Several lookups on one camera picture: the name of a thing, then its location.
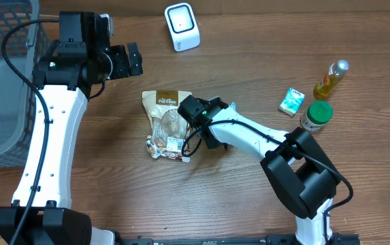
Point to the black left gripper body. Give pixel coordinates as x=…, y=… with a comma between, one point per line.
x=120, y=64

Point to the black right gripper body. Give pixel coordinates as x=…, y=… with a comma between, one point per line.
x=213, y=140

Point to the brown white snack bag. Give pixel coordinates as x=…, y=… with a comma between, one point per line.
x=169, y=129

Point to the Kleenex tissue pack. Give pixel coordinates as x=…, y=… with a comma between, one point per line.
x=292, y=102

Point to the green lid white jar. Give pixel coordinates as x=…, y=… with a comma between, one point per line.
x=317, y=115

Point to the yellow liquid bottle grey cap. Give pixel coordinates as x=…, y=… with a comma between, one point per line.
x=335, y=74

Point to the teal snack packet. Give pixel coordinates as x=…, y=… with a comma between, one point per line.
x=232, y=105

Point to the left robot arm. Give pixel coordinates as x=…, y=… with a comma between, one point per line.
x=62, y=79

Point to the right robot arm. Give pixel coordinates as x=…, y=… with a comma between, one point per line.
x=300, y=173

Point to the white barcode scanner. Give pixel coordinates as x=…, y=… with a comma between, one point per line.
x=182, y=26

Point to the grey plastic mesh basket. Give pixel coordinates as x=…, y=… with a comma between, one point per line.
x=17, y=101

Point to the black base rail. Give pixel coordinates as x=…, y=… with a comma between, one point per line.
x=268, y=240

